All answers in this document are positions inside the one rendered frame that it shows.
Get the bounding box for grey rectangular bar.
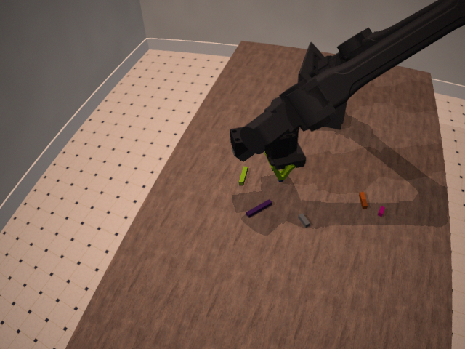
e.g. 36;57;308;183
298;213;310;227

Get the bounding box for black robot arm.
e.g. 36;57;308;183
230;0;465;161

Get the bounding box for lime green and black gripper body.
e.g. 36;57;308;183
265;130;306;170

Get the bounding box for lime green rectangular bar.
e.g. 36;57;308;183
239;167;248;185

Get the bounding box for orange rod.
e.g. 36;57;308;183
359;192;368;209

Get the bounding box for purple rod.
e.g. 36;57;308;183
246;200;272;218

